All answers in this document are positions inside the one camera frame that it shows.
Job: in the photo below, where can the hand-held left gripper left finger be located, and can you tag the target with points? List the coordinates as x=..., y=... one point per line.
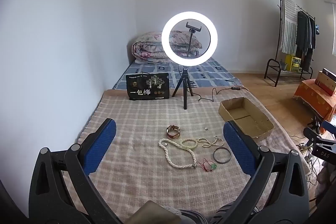
x=101, y=145

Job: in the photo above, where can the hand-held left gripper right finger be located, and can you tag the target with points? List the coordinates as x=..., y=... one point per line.
x=237, y=148

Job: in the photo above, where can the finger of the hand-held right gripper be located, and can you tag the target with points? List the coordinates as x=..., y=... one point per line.
x=311, y=132
x=329, y=125

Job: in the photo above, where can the dark bangle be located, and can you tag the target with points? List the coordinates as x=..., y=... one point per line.
x=213, y=155

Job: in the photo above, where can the cardboard box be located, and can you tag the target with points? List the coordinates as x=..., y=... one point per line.
x=244, y=113

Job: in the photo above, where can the orange covered table with boxes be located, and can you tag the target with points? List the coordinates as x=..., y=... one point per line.
x=312, y=95

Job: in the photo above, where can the beige plaid blanket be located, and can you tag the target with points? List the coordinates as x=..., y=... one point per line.
x=136, y=121

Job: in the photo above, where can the brown and white box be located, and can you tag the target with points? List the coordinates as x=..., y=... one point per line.
x=325, y=82

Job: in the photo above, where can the yellow box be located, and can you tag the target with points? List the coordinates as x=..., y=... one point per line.
x=292, y=62

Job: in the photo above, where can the black snack bag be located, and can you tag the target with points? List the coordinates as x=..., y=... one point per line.
x=147, y=85

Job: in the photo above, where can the black tripod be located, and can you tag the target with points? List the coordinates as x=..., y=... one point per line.
x=185, y=87

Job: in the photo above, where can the blue patterned bed sheet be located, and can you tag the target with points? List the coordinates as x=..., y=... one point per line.
x=210, y=69

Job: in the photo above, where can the dark hanging clothes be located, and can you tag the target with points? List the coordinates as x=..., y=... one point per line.
x=304, y=32

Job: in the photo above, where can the striped towel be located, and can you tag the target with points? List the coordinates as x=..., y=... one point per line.
x=288, y=27

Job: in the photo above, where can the folded floral quilt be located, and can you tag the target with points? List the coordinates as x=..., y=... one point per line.
x=147, y=48

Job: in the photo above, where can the black clothes rack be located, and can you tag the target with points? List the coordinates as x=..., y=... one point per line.
x=280, y=11

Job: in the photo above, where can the black phone holder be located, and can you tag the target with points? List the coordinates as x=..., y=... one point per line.
x=193, y=27

